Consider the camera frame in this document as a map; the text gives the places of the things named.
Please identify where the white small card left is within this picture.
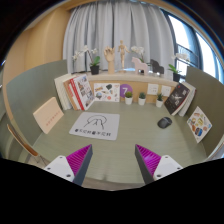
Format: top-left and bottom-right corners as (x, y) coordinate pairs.
(147, 84), (159, 95)

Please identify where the white orchid behind horse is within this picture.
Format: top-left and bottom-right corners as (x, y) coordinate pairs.
(131, 46), (144, 62)

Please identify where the small potted plant right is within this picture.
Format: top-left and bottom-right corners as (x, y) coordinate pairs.
(156, 93), (163, 108)

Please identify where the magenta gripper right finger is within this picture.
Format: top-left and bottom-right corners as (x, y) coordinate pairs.
(134, 143), (184, 185)

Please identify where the red and white book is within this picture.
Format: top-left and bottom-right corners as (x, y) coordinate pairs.
(70, 74), (95, 111)

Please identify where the black cover book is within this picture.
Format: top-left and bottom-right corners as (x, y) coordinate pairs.
(164, 83), (190, 115)

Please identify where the white orchid black pot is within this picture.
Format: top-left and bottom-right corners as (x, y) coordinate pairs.
(72, 45), (100, 75)

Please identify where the wooden mannequin figure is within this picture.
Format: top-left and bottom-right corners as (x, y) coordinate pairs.
(118, 41), (129, 66)

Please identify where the wooden hand model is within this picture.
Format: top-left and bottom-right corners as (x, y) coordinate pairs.
(104, 46), (115, 74)

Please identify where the black horse figure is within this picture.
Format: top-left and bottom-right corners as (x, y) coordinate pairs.
(150, 59), (164, 75)

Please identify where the white printed mouse pad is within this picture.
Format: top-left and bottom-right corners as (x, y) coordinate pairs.
(69, 112), (120, 141)

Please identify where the small potted plant left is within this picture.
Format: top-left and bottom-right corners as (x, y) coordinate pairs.
(125, 91), (133, 105)

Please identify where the white small card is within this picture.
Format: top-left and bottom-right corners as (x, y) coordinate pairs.
(161, 86), (171, 97)
(147, 84), (159, 95)

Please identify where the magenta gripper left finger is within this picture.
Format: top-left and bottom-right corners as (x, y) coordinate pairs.
(43, 143), (94, 187)

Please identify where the colourful sticker card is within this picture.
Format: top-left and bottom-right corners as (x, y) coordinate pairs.
(187, 106), (212, 143)

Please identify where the small potted plant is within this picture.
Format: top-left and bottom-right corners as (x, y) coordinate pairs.
(156, 93), (163, 108)
(125, 91), (133, 105)
(138, 92), (146, 106)

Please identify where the black computer mouse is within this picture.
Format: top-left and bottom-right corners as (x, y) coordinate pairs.
(157, 117), (172, 129)

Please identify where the pink horse figure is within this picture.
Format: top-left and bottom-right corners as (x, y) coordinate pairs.
(132, 57), (148, 75)

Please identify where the beige leaning board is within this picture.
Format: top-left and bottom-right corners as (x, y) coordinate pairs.
(33, 97), (64, 134)

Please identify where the green plant black pot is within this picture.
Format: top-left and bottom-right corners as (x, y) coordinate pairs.
(168, 53), (189, 82)

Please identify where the small potted plant middle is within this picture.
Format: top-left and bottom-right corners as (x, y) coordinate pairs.
(138, 92), (146, 106)

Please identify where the illustrated white card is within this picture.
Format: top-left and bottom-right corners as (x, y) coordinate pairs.
(94, 83), (120, 102)

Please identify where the white small card right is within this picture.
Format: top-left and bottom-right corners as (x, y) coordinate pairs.
(161, 86), (171, 97)

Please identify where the wooden shelf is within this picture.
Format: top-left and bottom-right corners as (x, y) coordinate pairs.
(87, 72), (177, 102)

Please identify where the purple round number sign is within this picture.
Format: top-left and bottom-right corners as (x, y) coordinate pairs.
(120, 84), (133, 98)

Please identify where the grey curtain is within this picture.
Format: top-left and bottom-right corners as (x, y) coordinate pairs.
(63, 0), (174, 72)

